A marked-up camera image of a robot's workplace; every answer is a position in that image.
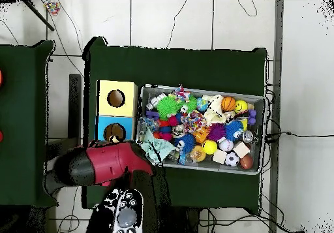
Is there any black cable with connector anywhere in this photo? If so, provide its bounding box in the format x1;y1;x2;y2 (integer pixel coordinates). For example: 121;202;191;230
263;131;334;143

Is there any large green spiky ball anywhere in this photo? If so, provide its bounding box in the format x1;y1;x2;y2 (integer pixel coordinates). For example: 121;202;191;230
157;95;183;121

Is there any wire mesh bin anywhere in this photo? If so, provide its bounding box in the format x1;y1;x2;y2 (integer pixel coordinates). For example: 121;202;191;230
135;84;268;176

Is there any black and white soccer ball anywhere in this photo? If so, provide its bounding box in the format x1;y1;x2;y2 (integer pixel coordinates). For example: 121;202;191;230
224;151;241;168

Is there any purple spiky ball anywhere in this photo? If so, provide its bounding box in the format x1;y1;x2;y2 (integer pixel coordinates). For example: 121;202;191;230
207;123;227;142

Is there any brown football toy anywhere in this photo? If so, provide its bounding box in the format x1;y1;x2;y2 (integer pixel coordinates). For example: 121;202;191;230
239;154;254;170

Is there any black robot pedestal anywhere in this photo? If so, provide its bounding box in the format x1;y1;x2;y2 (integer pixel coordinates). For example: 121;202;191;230
157;206;202;233

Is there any dark green side table cloth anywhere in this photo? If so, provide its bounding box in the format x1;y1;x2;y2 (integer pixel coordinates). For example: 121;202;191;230
0;39;59;208

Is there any wooden box with three holes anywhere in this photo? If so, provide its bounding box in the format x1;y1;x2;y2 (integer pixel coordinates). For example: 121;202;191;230
94;80;138;187

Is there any black rod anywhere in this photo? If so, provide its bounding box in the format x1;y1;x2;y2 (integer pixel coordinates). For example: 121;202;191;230
22;0;55;32

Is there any plain yellow ball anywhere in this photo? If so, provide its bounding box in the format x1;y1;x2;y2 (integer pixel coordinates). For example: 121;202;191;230
202;140;219;156

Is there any orange basketball toy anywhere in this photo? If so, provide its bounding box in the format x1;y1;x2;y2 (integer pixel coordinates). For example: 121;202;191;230
221;96;237;113

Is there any black upright panel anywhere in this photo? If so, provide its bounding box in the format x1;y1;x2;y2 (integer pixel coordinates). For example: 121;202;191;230
68;73;82;150

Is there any yellow smiley face ball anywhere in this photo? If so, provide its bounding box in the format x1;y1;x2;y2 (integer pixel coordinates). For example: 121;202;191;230
234;99;249;114

